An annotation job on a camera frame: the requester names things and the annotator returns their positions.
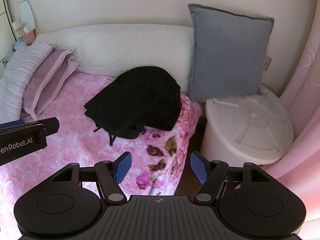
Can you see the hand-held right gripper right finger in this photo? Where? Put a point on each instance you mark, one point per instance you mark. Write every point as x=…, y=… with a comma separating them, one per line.
x=198, y=168

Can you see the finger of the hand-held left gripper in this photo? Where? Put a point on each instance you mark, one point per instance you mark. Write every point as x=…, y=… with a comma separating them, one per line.
x=47, y=125
x=32, y=130

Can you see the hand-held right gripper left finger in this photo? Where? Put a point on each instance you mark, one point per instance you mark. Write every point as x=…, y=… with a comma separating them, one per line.
x=124, y=166

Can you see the black clothes pile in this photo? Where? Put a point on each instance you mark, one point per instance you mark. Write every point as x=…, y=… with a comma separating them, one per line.
x=140, y=105

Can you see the pink floral blanket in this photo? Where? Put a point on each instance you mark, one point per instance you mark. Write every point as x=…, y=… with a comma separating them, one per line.
x=82, y=140

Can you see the pink pillow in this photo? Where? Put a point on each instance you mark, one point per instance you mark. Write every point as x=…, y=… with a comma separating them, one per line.
x=47, y=80

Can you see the lilac striped quilt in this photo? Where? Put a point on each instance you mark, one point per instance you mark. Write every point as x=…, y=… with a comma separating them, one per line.
x=17, y=77

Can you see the white round plastic tub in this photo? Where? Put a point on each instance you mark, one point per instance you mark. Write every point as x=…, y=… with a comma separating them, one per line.
x=247, y=125

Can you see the blue crumpled cloth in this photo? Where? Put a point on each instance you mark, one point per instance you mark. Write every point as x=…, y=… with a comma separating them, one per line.
x=19, y=45

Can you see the pink box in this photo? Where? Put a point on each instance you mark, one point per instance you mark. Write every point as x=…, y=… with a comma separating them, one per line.
x=29, y=37

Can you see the white padded headboard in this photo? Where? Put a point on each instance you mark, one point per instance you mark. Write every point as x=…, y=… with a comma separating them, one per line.
x=120, y=47

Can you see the white wardrobe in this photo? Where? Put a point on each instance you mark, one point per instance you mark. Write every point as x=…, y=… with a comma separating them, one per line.
x=6, y=25

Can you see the pink curtain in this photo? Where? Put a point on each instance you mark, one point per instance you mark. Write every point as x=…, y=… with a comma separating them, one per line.
x=302, y=120

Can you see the grey-blue square cushion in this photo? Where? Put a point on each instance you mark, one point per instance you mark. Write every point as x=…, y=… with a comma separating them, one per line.
x=227, y=55

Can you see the wall socket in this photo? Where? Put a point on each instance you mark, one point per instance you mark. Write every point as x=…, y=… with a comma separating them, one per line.
x=267, y=63

